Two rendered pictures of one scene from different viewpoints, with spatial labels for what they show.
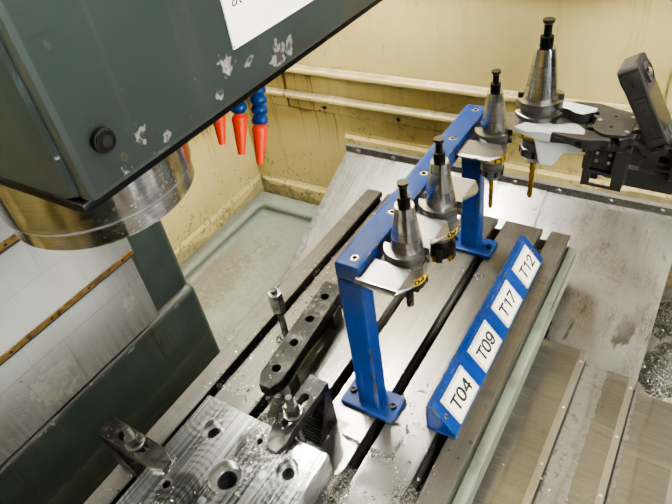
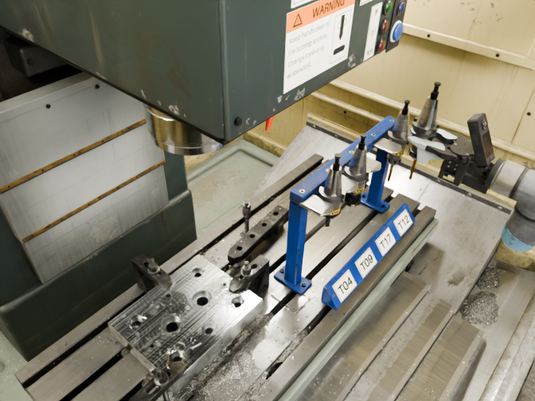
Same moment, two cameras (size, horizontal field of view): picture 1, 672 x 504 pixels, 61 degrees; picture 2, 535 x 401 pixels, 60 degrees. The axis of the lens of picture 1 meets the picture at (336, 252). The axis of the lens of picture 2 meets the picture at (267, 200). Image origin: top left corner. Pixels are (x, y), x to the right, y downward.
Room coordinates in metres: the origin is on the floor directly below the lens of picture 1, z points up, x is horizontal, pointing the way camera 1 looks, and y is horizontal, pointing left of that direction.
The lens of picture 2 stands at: (-0.27, 0.04, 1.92)
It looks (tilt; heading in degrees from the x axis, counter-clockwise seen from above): 41 degrees down; 1
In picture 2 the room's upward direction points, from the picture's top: 1 degrees clockwise
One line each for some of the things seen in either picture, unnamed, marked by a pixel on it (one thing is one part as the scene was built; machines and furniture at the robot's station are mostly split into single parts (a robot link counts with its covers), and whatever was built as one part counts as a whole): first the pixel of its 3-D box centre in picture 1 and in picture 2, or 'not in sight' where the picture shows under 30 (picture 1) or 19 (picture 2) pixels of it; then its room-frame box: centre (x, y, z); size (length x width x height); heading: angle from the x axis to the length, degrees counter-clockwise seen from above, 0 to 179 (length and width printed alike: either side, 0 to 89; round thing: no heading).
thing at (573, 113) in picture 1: (560, 123); (435, 141); (0.71, -0.35, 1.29); 0.09 x 0.03 x 0.06; 38
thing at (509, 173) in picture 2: not in sight; (507, 177); (0.57, -0.48, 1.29); 0.08 x 0.05 x 0.08; 142
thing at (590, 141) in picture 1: (586, 136); (445, 151); (0.63, -0.35, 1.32); 0.09 x 0.05 x 0.02; 65
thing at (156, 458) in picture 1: (140, 453); (154, 277); (0.51, 0.35, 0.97); 0.13 x 0.03 x 0.15; 52
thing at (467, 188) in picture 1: (455, 187); (368, 164); (0.72, -0.20, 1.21); 0.07 x 0.05 x 0.01; 52
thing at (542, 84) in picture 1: (543, 71); (429, 110); (0.70, -0.31, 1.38); 0.04 x 0.04 x 0.07
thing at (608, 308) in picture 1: (437, 294); (345, 230); (0.94, -0.22, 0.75); 0.89 x 0.70 x 0.26; 52
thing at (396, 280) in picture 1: (388, 278); (318, 206); (0.54, -0.06, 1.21); 0.07 x 0.05 x 0.01; 52
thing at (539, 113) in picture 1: (539, 104); (424, 127); (0.70, -0.31, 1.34); 0.06 x 0.06 x 0.03
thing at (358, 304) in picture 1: (364, 345); (295, 243); (0.58, -0.02, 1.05); 0.10 x 0.05 x 0.30; 52
